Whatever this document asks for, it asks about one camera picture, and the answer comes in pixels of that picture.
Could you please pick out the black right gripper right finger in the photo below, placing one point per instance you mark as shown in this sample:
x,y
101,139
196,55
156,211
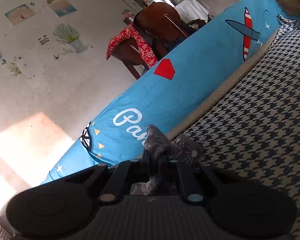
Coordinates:
x,y
189,183

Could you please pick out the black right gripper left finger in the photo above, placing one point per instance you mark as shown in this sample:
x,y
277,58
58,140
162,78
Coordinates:
x,y
110,184

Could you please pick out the grey patterned fleece garment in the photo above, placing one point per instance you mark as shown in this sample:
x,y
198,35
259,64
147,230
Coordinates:
x,y
159,147

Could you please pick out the houndstooth sofa cushion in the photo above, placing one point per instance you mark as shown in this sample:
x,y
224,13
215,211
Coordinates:
x,y
254,130

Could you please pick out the blue cartoon print pillow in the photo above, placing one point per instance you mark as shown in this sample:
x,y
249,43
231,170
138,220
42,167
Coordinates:
x,y
167,93

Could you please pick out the dark wooden chair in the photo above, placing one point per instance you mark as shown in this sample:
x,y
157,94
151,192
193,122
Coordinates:
x,y
128,53
163,23

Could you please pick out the red floral cloth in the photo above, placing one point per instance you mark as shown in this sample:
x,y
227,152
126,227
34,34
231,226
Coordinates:
x,y
144,48

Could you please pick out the white tablecloth table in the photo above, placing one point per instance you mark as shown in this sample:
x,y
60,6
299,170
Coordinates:
x,y
190,10

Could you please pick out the lavender wall sticker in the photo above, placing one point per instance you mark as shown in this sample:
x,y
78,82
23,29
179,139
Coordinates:
x,y
66,34

